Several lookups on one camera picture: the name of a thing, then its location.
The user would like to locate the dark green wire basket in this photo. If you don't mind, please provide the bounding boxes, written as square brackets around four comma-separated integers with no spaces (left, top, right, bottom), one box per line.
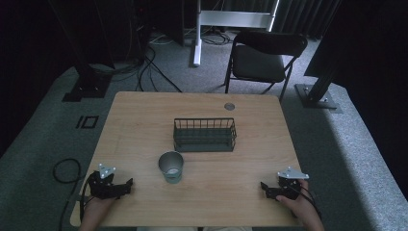
[172,116,238,153]

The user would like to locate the left hand-held gripper cable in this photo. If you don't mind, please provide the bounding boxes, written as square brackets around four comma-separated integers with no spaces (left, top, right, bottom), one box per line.
[78,178,91,223]

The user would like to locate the black metal stand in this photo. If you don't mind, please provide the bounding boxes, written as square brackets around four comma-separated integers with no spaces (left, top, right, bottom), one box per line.
[293,0,344,115]
[47,0,114,103]

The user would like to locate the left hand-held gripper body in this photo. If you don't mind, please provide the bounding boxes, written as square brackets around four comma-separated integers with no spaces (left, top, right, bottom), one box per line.
[86,163,129,200]

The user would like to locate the black folding chair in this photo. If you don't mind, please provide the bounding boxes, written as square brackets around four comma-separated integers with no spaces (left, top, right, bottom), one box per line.
[223,30,309,102]

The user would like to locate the hand-held gripper cable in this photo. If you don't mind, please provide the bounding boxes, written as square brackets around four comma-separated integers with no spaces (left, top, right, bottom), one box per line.
[78,178,91,223]
[293,181,323,221]

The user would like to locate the grey paper cup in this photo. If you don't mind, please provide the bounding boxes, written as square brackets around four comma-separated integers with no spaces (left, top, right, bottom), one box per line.
[158,150,185,185]

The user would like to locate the person's left hand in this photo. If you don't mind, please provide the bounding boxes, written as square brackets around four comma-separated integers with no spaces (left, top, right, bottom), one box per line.
[83,193,119,222]

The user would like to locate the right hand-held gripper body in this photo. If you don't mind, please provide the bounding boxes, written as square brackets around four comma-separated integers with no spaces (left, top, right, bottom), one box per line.
[272,167,311,202]

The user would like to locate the person's right hand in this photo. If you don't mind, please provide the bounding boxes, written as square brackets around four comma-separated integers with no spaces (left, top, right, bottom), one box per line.
[275,178,318,221]

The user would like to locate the black floor cable bundle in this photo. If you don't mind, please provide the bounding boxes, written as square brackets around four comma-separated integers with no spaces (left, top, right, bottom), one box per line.
[89,18,184,94]

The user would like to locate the black looped floor cable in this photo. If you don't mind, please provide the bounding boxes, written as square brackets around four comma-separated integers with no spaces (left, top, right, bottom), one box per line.
[52,157,84,231]

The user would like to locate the right hand-held gripper cable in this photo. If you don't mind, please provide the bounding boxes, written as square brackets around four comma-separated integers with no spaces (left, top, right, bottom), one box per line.
[293,181,323,221]

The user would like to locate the white metal desk frame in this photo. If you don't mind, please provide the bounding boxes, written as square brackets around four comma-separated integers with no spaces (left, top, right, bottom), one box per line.
[191,0,281,67]

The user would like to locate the white floor cables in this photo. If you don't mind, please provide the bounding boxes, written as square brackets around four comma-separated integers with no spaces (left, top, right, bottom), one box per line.
[148,29,194,46]

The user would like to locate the dark curtain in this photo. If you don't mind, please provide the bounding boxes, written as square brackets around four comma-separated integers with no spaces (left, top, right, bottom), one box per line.
[274,0,342,40]

